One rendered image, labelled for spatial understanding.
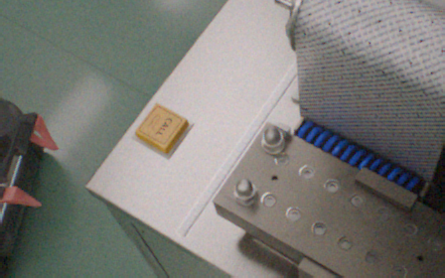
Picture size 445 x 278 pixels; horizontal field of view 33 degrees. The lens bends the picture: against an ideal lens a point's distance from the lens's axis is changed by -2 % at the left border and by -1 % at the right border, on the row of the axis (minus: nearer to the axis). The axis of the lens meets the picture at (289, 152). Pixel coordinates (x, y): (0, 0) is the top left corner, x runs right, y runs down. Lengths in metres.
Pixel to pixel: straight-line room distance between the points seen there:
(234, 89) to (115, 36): 1.28
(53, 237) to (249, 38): 1.13
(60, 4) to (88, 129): 0.52
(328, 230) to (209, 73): 0.43
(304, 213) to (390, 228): 0.13
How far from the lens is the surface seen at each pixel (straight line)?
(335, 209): 1.15
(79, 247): 2.32
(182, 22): 2.61
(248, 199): 1.14
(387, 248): 1.13
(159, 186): 1.33
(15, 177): 2.25
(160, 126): 1.36
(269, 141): 1.16
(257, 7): 1.49
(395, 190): 1.15
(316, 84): 1.10
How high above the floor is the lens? 2.10
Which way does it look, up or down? 65 degrees down
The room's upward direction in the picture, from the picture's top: 6 degrees counter-clockwise
